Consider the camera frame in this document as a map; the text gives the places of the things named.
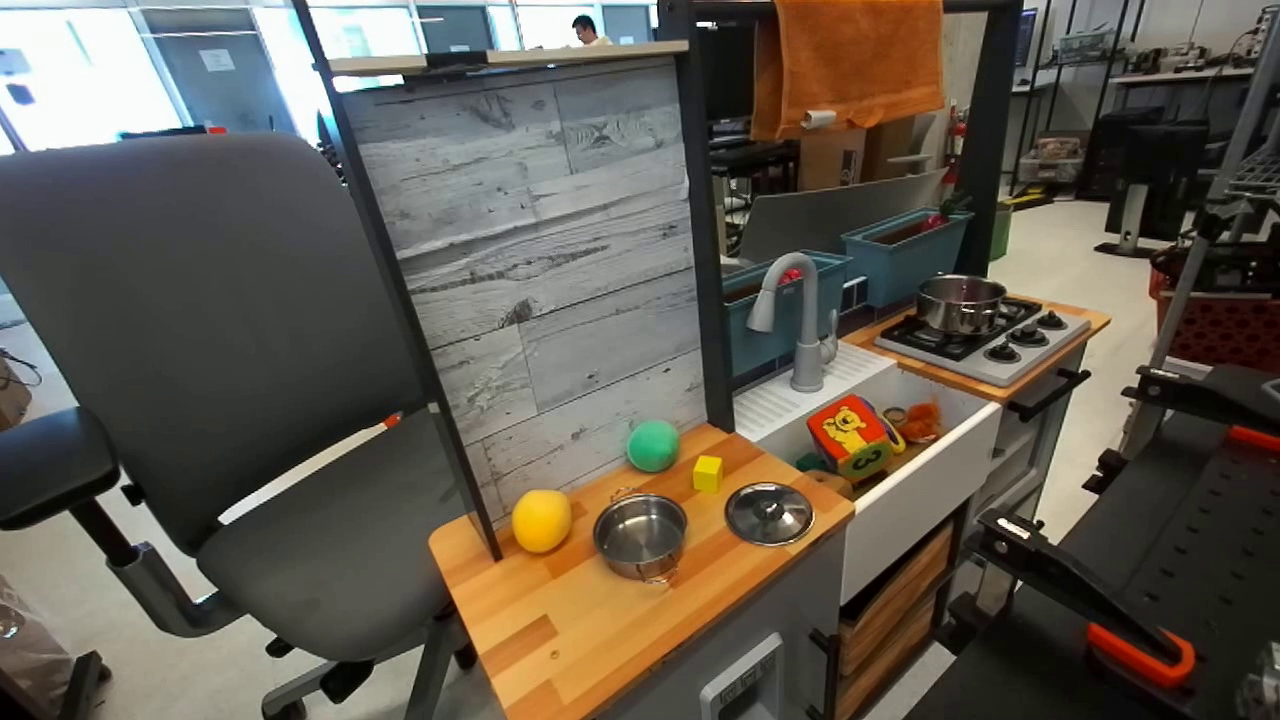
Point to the small teal planter box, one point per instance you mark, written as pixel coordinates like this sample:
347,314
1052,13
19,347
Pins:
775,358

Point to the steel toy bowl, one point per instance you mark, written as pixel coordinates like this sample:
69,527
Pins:
640,539

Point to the light wood shelf board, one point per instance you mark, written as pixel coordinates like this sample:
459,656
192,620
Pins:
533,59

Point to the green ball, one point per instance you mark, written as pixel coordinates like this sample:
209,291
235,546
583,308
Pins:
653,446

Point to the small yellow cube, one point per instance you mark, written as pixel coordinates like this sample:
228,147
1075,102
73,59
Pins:
707,473

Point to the dark computer monitor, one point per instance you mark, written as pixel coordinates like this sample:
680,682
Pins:
459,30

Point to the person in background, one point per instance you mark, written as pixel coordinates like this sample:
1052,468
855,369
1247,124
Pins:
585,30

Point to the toy kitchen counter unit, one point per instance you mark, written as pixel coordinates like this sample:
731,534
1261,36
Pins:
575,624

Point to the red perforated panel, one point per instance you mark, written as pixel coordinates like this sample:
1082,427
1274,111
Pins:
1227,335

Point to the grey toy stove top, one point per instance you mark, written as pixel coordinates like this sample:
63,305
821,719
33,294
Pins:
984,373

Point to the yellow ball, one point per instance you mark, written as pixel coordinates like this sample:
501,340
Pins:
543,520

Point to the black stove knob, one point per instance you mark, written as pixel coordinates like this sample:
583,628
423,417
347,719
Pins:
1002,354
1029,338
1052,320

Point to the white toy sink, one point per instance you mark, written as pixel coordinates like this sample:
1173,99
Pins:
923,493

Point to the wooden slatted crate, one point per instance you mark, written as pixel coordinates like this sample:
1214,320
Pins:
894,614

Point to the colourful soft cube toy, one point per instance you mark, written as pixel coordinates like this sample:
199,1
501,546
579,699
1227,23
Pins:
855,435

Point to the orange toy food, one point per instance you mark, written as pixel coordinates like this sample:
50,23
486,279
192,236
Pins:
923,427

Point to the steel pot lid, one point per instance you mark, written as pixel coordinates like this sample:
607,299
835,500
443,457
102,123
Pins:
769,515

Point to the grey partition panel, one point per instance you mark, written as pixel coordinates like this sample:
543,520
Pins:
824,221

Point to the grey toy faucet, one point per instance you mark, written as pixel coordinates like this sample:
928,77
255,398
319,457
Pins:
805,347

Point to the grey wood-pattern back panel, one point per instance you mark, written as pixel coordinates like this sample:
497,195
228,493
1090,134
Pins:
533,265

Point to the steel toy pot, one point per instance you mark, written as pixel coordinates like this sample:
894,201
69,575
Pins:
962,314

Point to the black stove grate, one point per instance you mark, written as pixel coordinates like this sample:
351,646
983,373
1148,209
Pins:
923,338

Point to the orange terry towel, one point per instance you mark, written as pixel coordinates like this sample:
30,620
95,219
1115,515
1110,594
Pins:
855,60

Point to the black chair seat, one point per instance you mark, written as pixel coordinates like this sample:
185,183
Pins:
45,465

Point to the grey office chair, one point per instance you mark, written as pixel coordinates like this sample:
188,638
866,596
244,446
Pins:
200,305

